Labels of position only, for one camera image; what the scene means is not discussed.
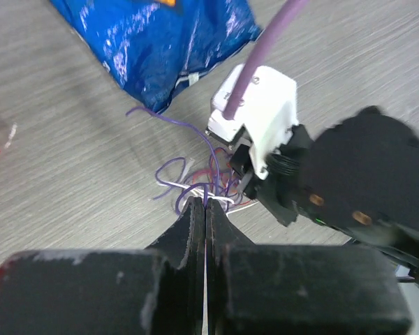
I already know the blue Doritos chip bag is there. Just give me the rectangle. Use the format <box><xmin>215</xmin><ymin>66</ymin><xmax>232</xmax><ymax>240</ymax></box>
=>
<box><xmin>51</xmin><ymin>0</ymin><xmax>261</xmax><ymax>113</ymax></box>

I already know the purple wire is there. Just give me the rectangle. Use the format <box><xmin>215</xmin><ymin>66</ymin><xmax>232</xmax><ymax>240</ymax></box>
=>
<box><xmin>125</xmin><ymin>106</ymin><xmax>242</xmax><ymax>216</ymax></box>

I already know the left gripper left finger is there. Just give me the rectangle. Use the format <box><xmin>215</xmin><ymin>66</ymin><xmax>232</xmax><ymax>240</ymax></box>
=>
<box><xmin>0</xmin><ymin>198</ymin><xmax>205</xmax><ymax>334</ymax></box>

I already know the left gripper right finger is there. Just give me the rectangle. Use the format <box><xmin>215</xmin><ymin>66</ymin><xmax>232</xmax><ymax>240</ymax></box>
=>
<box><xmin>205</xmin><ymin>200</ymin><xmax>412</xmax><ymax>334</ymax></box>

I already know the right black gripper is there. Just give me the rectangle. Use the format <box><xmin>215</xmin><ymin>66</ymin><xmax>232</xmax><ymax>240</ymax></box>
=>
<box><xmin>229</xmin><ymin>124</ymin><xmax>313</xmax><ymax>226</ymax></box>

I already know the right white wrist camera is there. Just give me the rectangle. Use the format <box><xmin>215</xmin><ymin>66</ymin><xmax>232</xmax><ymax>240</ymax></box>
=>
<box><xmin>207</xmin><ymin>64</ymin><xmax>299</xmax><ymax>180</ymax></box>

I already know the red and white striped wire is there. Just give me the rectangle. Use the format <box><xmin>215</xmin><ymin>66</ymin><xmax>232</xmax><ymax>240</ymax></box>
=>
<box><xmin>191</xmin><ymin>153</ymin><xmax>252</xmax><ymax>207</ymax></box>

